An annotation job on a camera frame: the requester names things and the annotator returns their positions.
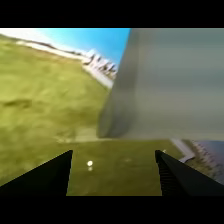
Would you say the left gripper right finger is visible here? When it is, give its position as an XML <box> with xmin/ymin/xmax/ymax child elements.
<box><xmin>154</xmin><ymin>149</ymin><xmax>224</xmax><ymax>197</ymax></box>

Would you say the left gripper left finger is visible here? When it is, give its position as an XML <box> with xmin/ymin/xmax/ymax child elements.
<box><xmin>0</xmin><ymin>149</ymin><xmax>74</xmax><ymax>197</ymax></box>

